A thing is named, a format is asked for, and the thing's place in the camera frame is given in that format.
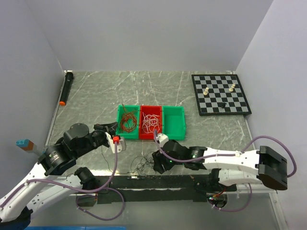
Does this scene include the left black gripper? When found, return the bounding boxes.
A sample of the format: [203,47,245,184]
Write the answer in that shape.
[74,121,118,157]

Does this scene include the black cables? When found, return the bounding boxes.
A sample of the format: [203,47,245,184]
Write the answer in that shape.
[100,146,156,174]

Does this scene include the red cables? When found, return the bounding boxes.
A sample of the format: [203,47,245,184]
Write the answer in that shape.
[119,104,139,134]

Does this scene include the green plastic bin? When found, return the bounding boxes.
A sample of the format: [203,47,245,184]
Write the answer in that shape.
[116,104,140,140]
[162,106,186,141]

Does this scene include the white cables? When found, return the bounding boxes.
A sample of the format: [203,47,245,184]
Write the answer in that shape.
[142,112,161,135]

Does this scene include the red plastic bin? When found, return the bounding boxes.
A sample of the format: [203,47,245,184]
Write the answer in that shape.
[139,105,163,140]

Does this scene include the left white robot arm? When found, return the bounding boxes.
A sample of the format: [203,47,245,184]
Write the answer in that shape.
[0,122,125,230]

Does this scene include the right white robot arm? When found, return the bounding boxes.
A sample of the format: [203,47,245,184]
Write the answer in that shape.
[152,140,288,191]

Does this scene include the black marker orange cap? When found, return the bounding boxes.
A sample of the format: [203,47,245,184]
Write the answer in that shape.
[59,72,74,106]

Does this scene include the white chess piece left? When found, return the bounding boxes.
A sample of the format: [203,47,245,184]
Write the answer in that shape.
[203,87,209,96]

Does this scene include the blue brown brick tower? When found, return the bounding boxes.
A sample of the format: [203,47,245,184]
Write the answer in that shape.
[16,139,44,157]

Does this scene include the black grey chessboard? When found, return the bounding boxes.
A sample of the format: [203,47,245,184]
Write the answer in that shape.
[191,74,252,116]

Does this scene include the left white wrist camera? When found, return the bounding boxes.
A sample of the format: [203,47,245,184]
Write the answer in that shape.
[105,132,126,153]

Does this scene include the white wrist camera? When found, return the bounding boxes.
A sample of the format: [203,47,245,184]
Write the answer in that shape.
[105,132,126,153]
[156,133,169,146]

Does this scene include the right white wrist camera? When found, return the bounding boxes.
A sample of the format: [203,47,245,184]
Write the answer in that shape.
[156,133,169,146]

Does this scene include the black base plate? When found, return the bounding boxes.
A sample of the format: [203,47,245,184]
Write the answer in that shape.
[66,174,238,205]

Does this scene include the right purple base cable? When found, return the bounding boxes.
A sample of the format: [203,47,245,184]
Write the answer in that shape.
[208,184,252,213]

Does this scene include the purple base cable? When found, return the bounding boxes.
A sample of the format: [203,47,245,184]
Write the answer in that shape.
[208,184,252,213]
[75,186,125,221]

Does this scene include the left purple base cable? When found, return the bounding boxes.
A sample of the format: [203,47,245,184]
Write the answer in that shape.
[75,186,125,221]

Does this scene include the aluminium rail frame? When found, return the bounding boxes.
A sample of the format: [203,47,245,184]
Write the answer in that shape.
[14,176,96,227]

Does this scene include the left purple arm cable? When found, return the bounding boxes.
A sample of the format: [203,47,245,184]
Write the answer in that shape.
[0,141,119,211]

